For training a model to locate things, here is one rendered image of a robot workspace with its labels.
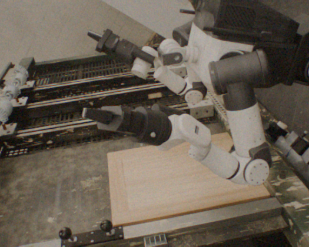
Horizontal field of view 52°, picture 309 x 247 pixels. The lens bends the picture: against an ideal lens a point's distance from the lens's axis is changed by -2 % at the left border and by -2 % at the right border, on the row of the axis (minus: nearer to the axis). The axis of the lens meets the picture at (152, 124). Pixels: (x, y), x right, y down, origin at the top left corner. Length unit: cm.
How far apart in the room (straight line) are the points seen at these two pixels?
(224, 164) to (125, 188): 49
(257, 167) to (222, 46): 36
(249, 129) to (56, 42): 626
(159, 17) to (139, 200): 420
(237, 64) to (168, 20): 437
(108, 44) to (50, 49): 574
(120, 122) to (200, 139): 23
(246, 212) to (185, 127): 45
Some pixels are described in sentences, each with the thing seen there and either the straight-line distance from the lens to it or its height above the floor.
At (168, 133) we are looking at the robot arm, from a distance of 79.
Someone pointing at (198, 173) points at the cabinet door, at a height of 106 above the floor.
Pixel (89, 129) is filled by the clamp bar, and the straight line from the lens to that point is 164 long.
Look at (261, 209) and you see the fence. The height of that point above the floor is 96.
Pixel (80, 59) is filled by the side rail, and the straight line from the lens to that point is 271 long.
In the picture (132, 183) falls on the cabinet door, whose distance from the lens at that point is 130.
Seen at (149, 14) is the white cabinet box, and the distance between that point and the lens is 516.
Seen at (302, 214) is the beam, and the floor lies 88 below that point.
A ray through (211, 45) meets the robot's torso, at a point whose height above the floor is 136.
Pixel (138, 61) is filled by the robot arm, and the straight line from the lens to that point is 134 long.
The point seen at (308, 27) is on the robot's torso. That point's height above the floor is 108.
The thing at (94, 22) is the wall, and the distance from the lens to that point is 671.
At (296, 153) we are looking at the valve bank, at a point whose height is 76.
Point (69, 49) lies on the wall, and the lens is 699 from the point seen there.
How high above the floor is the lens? 178
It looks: 22 degrees down
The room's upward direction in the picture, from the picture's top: 65 degrees counter-clockwise
